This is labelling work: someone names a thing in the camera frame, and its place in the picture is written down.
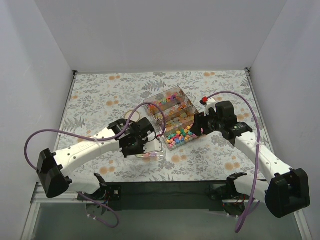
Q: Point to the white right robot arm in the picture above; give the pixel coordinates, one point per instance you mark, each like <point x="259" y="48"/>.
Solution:
<point x="285" y="189"/>

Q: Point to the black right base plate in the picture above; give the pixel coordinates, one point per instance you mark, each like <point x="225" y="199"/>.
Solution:
<point x="219" y="192"/>

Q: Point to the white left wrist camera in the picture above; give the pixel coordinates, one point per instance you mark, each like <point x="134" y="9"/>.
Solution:
<point x="154" y="146"/>

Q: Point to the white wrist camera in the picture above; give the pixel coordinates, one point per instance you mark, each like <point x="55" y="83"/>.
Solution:
<point x="208" y="103"/>
<point x="154" y="146"/>

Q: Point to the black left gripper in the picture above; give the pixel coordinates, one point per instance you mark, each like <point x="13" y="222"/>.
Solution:
<point x="135" y="150"/>

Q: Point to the round wooden jar lid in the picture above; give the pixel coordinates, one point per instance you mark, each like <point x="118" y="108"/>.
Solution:
<point x="132" y="115"/>

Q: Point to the clear divided candy box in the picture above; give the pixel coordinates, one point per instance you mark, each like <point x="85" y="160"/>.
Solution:
<point x="173" y="113"/>

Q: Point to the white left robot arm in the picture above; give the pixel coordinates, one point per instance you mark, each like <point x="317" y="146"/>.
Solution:
<point x="56" y="170"/>

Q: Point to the floral patterned table mat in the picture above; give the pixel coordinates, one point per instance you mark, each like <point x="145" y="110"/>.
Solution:
<point x="97" y="100"/>

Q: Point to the clear glass jar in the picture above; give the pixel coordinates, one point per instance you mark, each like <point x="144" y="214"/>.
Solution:
<point x="156" y="161"/>

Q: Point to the aluminium frame rail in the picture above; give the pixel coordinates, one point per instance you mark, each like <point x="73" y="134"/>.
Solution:
<point x="158" y="211"/>

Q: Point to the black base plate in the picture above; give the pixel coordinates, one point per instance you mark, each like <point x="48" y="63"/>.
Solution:
<point x="219" y="192"/>
<point x="111" y="192"/>

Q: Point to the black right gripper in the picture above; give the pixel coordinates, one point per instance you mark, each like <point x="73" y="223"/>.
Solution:
<point x="199" y="124"/>

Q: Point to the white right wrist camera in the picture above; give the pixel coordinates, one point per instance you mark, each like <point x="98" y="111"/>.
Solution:
<point x="208" y="103"/>

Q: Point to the silver metal scoop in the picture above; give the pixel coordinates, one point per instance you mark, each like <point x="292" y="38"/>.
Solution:
<point x="153" y="155"/>

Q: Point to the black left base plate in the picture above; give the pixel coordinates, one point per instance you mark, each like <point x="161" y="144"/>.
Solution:
<point x="111" y="192"/>

